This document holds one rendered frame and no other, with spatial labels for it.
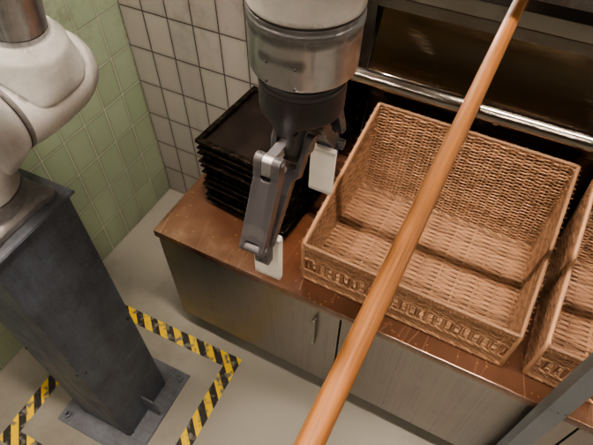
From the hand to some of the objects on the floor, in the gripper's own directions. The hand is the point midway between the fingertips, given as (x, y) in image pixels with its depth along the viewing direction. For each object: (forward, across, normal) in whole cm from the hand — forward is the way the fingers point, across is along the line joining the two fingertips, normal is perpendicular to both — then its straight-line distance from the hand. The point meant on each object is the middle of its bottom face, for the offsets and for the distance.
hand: (296, 222), depth 57 cm
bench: (+128, -56, +63) cm, 153 cm away
